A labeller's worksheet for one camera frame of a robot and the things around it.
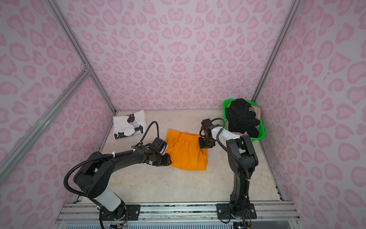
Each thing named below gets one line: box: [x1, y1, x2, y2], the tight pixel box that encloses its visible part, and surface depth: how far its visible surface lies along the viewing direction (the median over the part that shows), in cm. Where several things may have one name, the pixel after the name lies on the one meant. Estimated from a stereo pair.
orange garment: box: [165, 128, 209, 171], surface depth 92 cm
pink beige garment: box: [250, 104, 262, 121], surface depth 106 cm
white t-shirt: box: [112, 109, 147, 139], surface depth 111 cm
